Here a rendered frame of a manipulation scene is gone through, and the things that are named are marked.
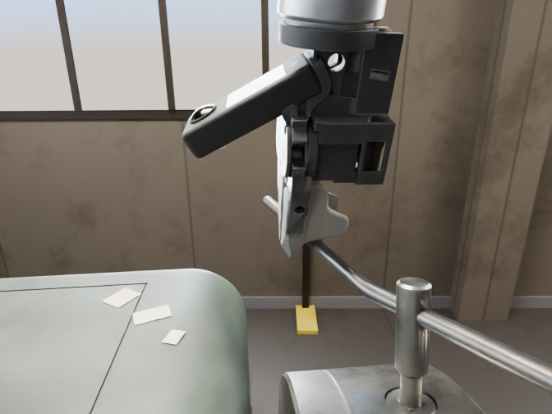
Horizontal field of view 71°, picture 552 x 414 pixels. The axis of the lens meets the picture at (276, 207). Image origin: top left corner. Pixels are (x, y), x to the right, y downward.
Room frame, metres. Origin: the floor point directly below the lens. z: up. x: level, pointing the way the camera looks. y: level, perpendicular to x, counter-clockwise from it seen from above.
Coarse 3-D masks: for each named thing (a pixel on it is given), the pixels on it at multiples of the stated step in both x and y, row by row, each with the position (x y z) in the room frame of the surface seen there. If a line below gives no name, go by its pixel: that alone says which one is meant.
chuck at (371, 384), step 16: (352, 368) 0.27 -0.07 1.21; (368, 368) 0.26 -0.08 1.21; (384, 368) 0.26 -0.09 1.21; (432, 368) 0.25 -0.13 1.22; (336, 384) 0.23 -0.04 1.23; (352, 384) 0.23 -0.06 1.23; (368, 384) 0.23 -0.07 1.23; (384, 384) 0.23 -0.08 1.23; (432, 384) 0.22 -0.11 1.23; (448, 384) 0.22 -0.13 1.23; (352, 400) 0.21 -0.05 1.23; (368, 400) 0.21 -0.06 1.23; (384, 400) 0.21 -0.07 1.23; (448, 400) 0.21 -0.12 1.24; (464, 400) 0.21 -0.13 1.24
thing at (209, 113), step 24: (288, 72) 0.30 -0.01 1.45; (312, 72) 0.29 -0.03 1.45; (240, 96) 0.31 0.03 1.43; (264, 96) 0.30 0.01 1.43; (288, 96) 0.30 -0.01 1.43; (312, 96) 0.30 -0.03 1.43; (192, 120) 0.31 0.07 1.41; (216, 120) 0.30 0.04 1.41; (240, 120) 0.30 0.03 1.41; (264, 120) 0.30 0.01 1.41; (192, 144) 0.30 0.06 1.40; (216, 144) 0.30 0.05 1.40
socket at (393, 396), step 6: (396, 390) 0.22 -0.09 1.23; (390, 396) 0.21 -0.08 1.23; (396, 396) 0.21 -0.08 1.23; (426, 396) 0.21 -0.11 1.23; (390, 402) 0.21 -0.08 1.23; (396, 402) 0.21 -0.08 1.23; (426, 402) 0.21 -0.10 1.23; (432, 402) 0.21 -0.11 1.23; (396, 408) 0.20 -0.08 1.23; (402, 408) 0.20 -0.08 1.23; (420, 408) 0.20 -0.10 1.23; (426, 408) 0.20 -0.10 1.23; (432, 408) 0.20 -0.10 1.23
